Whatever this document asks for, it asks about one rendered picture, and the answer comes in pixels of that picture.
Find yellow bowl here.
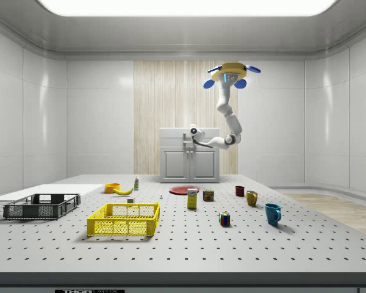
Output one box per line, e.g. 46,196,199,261
104,182,121,195

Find banana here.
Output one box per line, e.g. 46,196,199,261
112,187,135,197

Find yellow mug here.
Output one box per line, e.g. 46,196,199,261
245,190,259,208

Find red plate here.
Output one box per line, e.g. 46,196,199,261
168,184,200,197

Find yellow basket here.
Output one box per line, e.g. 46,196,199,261
86,203,161,237

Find drone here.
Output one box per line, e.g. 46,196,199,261
202,62,262,90

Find dark grey basket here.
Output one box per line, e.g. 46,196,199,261
2,193,82,221

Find white cabinet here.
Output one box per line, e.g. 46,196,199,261
159,126,221,184

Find yellow and white box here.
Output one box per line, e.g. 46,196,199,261
187,187,199,211

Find blue mug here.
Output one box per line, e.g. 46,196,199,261
264,203,282,227

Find white board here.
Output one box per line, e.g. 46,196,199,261
0,183,104,203

